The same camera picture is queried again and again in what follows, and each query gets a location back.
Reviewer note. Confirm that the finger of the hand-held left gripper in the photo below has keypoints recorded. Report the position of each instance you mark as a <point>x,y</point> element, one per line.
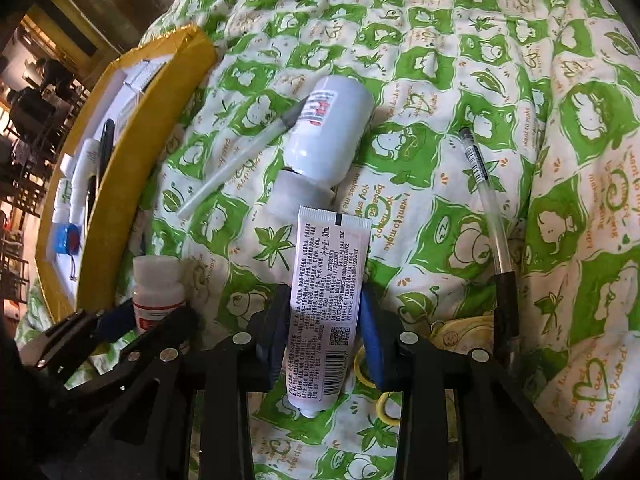
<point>165,330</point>
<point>112,325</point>

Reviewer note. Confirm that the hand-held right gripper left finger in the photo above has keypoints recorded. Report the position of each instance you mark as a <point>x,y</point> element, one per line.
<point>272,332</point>

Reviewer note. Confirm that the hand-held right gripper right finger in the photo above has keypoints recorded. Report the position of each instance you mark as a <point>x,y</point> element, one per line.
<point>372,345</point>

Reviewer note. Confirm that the white pill bottle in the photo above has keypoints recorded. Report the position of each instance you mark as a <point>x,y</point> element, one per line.
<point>157,285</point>

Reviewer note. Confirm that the blue battery pack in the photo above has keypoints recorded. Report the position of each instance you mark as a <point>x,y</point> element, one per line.
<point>67,237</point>

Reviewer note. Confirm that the small white bottle green label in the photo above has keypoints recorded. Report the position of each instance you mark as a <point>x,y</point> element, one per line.
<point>62,200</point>

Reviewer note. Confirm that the purple capped black pen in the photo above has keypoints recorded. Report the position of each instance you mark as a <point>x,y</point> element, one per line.
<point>92,190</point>

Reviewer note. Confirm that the yellow cardboard box tray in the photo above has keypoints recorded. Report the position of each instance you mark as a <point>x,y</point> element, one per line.
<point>140,160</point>

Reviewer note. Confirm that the white spray bottle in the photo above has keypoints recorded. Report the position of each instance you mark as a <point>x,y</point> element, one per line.
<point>86,157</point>

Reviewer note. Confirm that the long black pen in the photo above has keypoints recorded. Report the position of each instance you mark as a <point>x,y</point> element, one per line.
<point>106,145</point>

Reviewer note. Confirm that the pink grey small box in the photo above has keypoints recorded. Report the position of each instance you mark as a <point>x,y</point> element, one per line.
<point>125,107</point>

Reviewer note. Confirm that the clear white pen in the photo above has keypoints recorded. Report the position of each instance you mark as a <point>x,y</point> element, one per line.
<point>235,165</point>

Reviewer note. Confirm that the transparent pen black cap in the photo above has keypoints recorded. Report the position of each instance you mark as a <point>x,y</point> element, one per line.
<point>492,220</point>

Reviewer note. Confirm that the white bottle red print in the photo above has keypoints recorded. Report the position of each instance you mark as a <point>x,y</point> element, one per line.
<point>330,125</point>

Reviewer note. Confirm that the dark wooden chair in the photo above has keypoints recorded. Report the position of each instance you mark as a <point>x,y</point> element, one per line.
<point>30,105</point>

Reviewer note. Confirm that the green printed blanket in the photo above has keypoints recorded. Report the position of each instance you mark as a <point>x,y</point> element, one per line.
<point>450,60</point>

